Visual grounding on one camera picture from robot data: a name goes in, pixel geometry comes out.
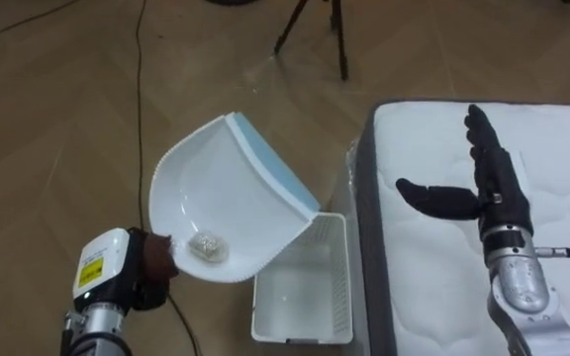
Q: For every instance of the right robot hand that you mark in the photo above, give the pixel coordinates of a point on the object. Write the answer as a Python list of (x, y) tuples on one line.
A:
[(500, 193)]

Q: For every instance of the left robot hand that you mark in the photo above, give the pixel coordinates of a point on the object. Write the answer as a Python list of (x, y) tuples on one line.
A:
[(102, 267)]

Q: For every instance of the white dustpan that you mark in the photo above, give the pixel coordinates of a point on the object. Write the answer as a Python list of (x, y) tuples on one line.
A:
[(225, 198)]

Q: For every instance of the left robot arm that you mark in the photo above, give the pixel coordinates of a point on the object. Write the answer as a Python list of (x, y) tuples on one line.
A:
[(97, 331)]

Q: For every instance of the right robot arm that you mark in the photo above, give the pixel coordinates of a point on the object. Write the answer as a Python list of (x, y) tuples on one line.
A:
[(522, 282)]

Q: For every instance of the crumpled white paper ball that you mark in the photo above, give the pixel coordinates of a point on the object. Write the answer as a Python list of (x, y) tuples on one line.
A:
[(208, 247)]

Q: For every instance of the white quilted mattress bed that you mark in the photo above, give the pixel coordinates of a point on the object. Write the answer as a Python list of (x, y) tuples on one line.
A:
[(463, 296)]

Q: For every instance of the white plastic basket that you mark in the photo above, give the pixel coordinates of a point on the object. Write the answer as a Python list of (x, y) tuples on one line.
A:
[(300, 296)]

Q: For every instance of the black tripod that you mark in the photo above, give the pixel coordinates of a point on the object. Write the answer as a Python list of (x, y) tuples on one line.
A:
[(339, 34)]

